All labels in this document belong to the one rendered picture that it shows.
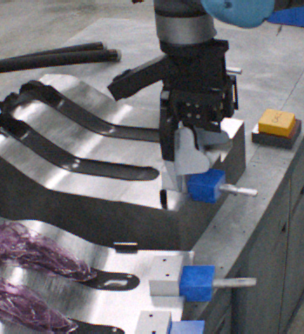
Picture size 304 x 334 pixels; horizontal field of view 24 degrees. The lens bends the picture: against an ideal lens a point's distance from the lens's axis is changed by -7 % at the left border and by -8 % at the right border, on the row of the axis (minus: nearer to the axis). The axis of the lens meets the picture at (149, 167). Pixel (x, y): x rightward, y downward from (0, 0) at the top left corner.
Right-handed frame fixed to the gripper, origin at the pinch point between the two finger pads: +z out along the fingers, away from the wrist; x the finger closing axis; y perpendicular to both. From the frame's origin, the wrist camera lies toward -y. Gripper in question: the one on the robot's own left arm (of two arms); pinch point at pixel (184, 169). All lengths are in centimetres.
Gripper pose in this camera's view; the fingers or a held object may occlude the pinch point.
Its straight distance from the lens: 102.9
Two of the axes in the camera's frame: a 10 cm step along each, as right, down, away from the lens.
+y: 9.0, 1.6, -4.2
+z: 0.9, 8.5, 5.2
